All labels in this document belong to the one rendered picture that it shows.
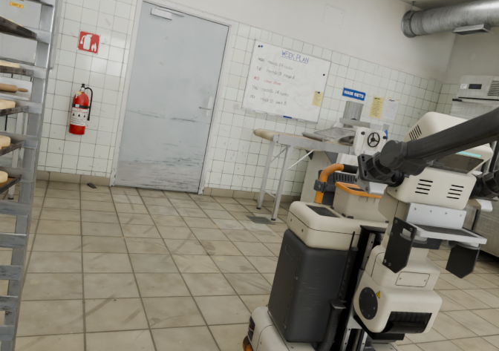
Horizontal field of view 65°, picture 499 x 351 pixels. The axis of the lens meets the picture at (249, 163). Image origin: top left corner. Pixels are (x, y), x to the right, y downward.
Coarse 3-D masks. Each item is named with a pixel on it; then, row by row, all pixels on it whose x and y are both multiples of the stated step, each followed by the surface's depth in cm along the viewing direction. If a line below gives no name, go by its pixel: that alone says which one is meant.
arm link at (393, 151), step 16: (496, 112) 79; (448, 128) 92; (464, 128) 87; (480, 128) 82; (496, 128) 78; (400, 144) 104; (416, 144) 101; (432, 144) 95; (448, 144) 90; (464, 144) 87; (480, 144) 85; (384, 160) 109; (400, 160) 105; (416, 160) 102; (432, 160) 105
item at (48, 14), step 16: (48, 16) 97; (48, 48) 98; (48, 64) 100; (32, 96) 100; (32, 128) 101; (32, 160) 102; (32, 192) 105; (32, 208) 107; (16, 224) 104; (16, 256) 106; (16, 288) 108; (16, 320) 110
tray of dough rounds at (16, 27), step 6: (0, 18) 73; (0, 24) 74; (6, 24) 76; (12, 24) 80; (18, 24) 83; (0, 30) 91; (6, 30) 87; (12, 30) 84; (18, 30) 83; (24, 30) 87; (30, 30) 91; (30, 36) 92
